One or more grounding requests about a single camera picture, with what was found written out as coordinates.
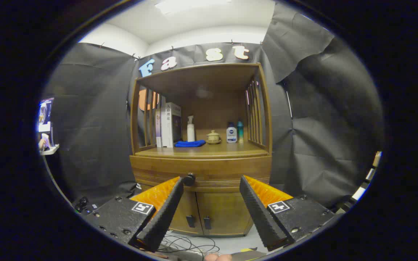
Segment white lotion bottle blue cap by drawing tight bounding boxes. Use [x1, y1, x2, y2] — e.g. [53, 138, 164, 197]
[226, 122, 238, 143]

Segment beige lidded teacup with saucer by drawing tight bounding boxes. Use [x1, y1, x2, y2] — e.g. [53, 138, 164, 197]
[206, 130, 221, 145]

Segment thick white book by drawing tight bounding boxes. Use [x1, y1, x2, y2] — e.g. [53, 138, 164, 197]
[160, 102, 183, 148]

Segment wooden drawer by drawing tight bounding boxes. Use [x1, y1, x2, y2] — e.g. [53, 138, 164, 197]
[130, 156, 272, 192]

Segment thin pale purple book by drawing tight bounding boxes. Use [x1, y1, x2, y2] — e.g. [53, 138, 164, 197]
[155, 109, 162, 148]

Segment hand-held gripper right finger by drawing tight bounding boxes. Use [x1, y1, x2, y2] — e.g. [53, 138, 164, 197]
[239, 175, 344, 252]

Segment black floor equipment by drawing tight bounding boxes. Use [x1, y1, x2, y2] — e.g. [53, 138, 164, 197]
[74, 197, 99, 215]

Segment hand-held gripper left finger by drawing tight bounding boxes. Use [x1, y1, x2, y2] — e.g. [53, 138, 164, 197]
[80, 177, 184, 253]

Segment wooden cabinet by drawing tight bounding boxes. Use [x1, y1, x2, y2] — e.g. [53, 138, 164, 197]
[129, 63, 273, 237]

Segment white and black rack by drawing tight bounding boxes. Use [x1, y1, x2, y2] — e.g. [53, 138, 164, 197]
[334, 150, 383, 214]

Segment wooden cabinet door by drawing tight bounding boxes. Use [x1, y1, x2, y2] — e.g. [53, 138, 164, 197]
[196, 191, 255, 236]
[168, 189, 205, 235]

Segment white pump bottle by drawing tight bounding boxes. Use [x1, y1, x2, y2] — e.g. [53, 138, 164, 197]
[187, 116, 196, 142]

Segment blue folded cloth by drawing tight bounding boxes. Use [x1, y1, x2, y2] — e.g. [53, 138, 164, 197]
[175, 140, 206, 148]

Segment wooden countertop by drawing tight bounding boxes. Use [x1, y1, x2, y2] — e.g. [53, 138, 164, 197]
[135, 140, 269, 159]

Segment black floor cables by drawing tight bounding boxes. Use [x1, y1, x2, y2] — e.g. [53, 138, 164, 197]
[156, 232, 220, 258]

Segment black backdrop cloth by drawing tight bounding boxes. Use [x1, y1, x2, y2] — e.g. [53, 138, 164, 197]
[44, 2, 385, 209]

